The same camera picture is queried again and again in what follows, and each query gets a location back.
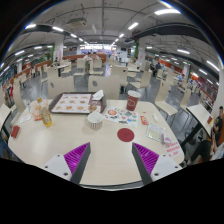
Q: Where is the white paper receipt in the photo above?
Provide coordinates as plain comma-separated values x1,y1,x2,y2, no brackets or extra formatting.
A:
18,113,33,125

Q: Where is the white paper napkin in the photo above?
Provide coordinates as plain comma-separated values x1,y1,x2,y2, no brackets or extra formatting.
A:
91,89,105,101

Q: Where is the red sauce packet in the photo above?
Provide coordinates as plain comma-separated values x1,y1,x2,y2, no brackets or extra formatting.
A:
139,115,149,126

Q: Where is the crumpled food wrapper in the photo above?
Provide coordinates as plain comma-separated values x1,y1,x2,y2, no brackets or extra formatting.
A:
29,99,46,122

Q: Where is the small red card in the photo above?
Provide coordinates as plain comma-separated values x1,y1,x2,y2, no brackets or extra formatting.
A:
10,125,21,139

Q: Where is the white neighbouring table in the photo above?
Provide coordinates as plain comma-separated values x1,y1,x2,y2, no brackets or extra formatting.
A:
185,103,214,148
0,103,13,134

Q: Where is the flat round red coaster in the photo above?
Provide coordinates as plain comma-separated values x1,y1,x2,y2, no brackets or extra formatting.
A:
116,127,136,143

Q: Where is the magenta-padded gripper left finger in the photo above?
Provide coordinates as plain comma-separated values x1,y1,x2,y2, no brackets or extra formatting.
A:
42,142,92,185

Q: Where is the white red-printed table label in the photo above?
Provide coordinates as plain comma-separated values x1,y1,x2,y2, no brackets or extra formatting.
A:
164,141,185,158

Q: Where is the person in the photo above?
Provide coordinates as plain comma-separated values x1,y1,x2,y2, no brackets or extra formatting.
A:
186,131,224,166
211,105,224,138

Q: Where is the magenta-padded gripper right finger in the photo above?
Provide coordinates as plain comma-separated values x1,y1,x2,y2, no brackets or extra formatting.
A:
131,142,183,186

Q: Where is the printed paper tray liner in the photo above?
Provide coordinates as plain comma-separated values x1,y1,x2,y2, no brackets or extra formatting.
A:
51,93,101,114

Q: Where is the group of ceiling lights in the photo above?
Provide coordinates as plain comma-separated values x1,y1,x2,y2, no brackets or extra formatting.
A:
0,6,221,78

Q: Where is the red paper cup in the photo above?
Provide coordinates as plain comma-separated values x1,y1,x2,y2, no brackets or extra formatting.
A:
126,89,142,112

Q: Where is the clear yellow-capped drink bottle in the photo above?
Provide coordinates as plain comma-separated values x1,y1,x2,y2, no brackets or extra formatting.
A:
39,97,53,128

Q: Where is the ceiling air conditioner unit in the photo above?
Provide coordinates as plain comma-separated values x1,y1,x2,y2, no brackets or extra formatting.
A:
66,17,88,28

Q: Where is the group of beige chairs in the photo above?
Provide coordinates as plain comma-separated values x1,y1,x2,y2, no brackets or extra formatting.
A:
13,56,201,101

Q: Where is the white ribbed paper cup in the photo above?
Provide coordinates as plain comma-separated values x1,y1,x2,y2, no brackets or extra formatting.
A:
87,111,105,131

